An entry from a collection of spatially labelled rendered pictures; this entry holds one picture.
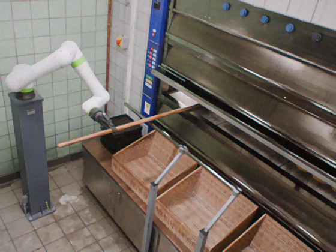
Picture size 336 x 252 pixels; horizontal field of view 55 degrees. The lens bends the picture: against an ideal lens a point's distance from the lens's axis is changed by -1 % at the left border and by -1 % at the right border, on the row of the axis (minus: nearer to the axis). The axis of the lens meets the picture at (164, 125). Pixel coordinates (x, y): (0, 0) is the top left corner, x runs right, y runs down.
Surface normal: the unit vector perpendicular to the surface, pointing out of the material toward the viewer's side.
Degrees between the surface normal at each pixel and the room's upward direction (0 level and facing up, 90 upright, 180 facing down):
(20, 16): 90
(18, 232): 0
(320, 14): 90
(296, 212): 70
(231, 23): 90
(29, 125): 90
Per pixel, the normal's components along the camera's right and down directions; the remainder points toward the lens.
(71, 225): 0.12, -0.84
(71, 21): 0.62, 0.47
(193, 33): -0.69, -0.06
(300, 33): -0.78, 0.23
